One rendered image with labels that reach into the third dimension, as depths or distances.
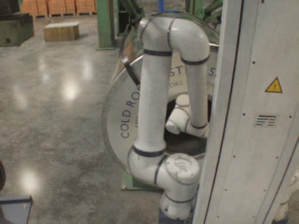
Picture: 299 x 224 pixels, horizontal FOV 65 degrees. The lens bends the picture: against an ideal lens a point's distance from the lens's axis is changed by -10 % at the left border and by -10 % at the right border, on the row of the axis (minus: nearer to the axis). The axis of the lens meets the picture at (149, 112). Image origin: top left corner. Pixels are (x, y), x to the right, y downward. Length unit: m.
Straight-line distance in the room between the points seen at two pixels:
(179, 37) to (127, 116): 0.86
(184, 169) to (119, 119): 0.73
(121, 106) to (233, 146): 0.95
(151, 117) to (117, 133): 0.72
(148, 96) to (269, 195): 0.62
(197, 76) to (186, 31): 0.21
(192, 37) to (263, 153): 0.47
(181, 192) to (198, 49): 0.61
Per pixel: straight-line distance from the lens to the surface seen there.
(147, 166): 1.15
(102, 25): 6.22
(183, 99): 1.43
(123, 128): 1.73
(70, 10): 12.47
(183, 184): 1.11
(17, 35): 1.26
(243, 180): 0.98
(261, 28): 0.71
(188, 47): 0.95
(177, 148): 1.97
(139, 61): 1.51
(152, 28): 0.99
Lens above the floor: 1.74
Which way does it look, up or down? 30 degrees down
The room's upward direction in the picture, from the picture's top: straight up
